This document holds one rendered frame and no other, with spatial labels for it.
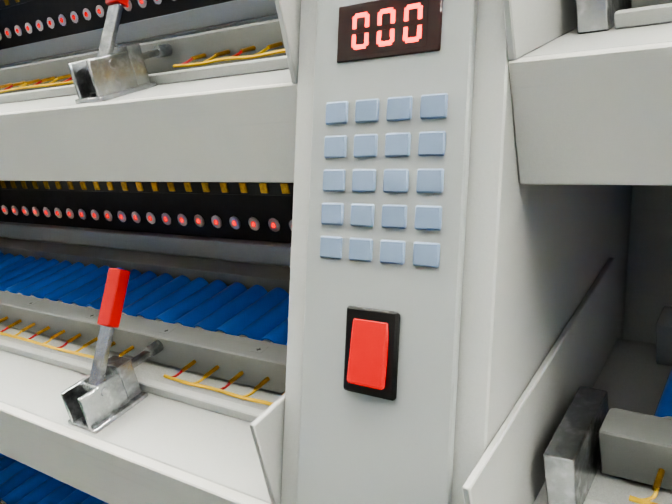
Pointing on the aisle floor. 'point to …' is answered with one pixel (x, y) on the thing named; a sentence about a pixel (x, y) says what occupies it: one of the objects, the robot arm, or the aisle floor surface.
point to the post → (480, 256)
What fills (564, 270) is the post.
